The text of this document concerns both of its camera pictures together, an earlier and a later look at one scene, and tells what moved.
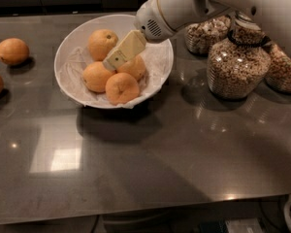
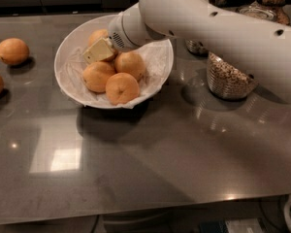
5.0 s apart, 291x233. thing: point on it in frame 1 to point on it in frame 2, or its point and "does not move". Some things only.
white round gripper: [150, 17] to [119, 33]
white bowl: [106, 62] does not move
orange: [135, 67] does not move
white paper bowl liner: [156, 53] does not move
